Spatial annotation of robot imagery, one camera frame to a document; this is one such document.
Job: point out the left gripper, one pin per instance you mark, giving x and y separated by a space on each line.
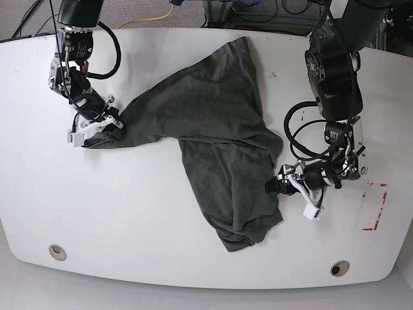
290 180

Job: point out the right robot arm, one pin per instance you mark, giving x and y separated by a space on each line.
69 73

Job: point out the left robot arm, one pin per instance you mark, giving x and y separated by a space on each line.
332 62

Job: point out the dark grey t-shirt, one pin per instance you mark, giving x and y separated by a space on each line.
213 108

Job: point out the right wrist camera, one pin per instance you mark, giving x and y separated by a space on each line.
76 139

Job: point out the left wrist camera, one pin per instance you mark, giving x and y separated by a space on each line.
312 212

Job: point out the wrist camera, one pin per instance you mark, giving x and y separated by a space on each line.
76 139
312 212

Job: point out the left table cable grommet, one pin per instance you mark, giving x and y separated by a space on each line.
57 253

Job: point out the red tape rectangle marking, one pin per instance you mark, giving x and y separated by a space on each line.
372 204

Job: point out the right table cable grommet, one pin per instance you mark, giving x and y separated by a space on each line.
340 268

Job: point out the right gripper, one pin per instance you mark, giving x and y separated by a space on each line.
93 112

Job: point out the table cable grommet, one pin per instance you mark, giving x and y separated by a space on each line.
57 253
340 268

